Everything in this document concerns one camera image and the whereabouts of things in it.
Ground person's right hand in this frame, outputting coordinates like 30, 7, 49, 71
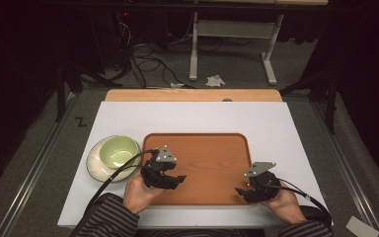
260, 182, 308, 225

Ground brown wooden tray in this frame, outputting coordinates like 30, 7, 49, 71
141, 132, 254, 207

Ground white table cover board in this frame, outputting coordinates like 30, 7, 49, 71
56, 101, 331, 229

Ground white plate with dark rim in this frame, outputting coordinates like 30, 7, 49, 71
85, 134, 143, 184

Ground person's left hand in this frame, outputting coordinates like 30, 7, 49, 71
122, 172, 166, 215

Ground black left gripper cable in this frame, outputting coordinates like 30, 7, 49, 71
75, 149, 159, 237

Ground black floor cables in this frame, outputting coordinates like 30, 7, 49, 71
116, 19, 196, 90

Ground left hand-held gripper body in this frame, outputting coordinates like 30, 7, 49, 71
140, 144, 178, 190

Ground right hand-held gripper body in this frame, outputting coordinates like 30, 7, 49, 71
244, 161, 282, 203

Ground flat white paper sheet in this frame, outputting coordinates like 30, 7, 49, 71
344, 214, 379, 237

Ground light wooden table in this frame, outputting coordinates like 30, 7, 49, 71
105, 88, 283, 103

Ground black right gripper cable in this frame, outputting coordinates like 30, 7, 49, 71
269, 178, 334, 228

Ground black metal stand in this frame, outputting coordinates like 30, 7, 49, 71
54, 60, 123, 123
278, 67, 341, 135

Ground white metal desk frame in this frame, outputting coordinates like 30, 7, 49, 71
189, 12, 285, 87

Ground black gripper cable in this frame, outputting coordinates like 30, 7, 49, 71
269, 178, 334, 228
75, 149, 159, 237

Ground green bowl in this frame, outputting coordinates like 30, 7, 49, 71
99, 134, 140, 170

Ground aluminium floor rail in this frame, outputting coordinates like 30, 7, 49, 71
309, 101, 379, 237
0, 93, 81, 237

